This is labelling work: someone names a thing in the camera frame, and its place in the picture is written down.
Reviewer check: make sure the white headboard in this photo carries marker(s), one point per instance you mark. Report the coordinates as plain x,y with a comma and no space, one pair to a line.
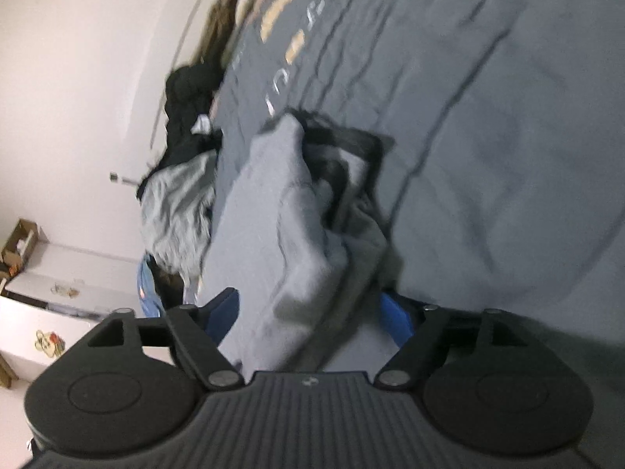
188,58

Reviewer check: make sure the white sock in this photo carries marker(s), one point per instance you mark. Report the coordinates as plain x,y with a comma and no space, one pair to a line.
200,124

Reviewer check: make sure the long cardboard box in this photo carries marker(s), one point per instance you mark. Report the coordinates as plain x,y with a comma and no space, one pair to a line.
17,244

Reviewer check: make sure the brown clothes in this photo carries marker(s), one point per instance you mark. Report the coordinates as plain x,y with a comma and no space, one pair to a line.
173,281

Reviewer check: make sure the printed grey quilt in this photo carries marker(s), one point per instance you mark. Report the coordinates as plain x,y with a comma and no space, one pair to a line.
464,156

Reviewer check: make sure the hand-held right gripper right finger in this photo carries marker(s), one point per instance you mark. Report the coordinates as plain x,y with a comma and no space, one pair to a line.
395,317

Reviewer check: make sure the light grey t-shirt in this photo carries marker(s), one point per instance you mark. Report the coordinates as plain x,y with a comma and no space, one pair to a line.
176,215

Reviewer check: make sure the white pillow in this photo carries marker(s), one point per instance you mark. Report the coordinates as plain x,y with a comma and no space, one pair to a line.
246,2

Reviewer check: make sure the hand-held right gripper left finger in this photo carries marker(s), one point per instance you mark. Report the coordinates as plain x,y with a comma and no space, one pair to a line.
222,312

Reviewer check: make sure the white wardrobe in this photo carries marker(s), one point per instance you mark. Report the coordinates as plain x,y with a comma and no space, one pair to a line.
29,317

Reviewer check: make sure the blue printed cloth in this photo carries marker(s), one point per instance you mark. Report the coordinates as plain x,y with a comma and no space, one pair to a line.
149,288

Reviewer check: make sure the grey sweatshirt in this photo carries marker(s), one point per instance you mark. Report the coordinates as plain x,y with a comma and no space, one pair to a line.
273,234

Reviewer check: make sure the folded brown blanket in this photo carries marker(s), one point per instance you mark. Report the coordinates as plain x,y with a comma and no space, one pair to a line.
219,24

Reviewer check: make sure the black jacket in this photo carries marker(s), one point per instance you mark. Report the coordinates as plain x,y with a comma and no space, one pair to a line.
190,93

